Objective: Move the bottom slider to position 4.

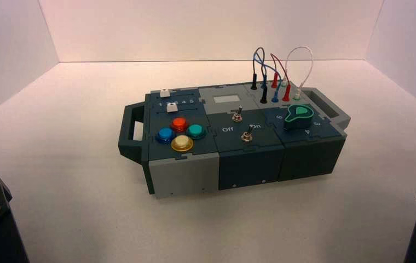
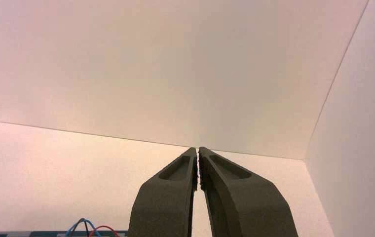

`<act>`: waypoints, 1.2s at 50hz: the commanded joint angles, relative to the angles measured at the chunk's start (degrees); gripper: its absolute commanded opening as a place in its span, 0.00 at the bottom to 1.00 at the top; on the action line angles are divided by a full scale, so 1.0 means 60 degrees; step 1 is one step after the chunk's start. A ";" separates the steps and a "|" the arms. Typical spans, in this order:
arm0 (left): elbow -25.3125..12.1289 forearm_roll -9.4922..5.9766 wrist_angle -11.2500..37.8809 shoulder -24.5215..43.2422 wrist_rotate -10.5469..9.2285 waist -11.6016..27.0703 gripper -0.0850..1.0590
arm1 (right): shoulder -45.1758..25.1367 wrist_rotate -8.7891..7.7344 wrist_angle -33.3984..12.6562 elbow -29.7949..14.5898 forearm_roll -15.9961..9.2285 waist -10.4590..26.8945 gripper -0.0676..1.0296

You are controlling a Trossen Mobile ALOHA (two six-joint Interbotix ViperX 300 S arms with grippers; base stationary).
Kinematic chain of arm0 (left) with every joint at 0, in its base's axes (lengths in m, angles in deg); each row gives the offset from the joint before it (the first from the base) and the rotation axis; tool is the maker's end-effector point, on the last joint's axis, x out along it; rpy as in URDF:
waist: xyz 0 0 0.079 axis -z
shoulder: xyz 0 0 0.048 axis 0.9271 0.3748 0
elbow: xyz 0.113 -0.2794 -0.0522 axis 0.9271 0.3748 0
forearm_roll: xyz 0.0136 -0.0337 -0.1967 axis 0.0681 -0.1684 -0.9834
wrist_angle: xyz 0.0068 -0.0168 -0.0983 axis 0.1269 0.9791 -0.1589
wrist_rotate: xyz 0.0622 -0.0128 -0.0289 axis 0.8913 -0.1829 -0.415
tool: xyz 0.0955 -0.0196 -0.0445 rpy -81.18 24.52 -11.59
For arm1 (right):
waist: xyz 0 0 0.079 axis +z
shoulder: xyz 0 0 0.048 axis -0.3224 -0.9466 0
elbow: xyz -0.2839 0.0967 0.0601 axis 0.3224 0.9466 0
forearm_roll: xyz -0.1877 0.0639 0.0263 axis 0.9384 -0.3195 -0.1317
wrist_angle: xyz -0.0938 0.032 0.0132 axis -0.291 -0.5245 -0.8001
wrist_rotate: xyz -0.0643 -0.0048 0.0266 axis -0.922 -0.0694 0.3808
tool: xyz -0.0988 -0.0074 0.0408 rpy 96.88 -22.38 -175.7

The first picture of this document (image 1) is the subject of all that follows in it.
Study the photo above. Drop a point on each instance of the green push button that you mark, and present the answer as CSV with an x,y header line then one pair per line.
x,y
195,131

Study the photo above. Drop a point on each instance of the white slider knob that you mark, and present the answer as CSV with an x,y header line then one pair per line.
x,y
172,108
164,93

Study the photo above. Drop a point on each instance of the pale display window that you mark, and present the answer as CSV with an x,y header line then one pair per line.
x,y
226,100

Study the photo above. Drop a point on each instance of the green rotary knob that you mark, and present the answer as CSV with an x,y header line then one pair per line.
x,y
298,117

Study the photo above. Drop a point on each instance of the red push button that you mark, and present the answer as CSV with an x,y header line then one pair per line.
x,y
179,124

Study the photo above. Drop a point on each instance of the blue push button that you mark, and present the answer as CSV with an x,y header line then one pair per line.
x,y
165,135

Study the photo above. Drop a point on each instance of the dark blue grey control box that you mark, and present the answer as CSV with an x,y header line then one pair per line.
x,y
248,159

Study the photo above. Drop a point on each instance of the metal toggle switch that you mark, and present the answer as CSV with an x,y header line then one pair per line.
x,y
246,136
236,116

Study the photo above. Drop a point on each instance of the yellow push button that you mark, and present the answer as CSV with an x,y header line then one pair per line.
x,y
182,143

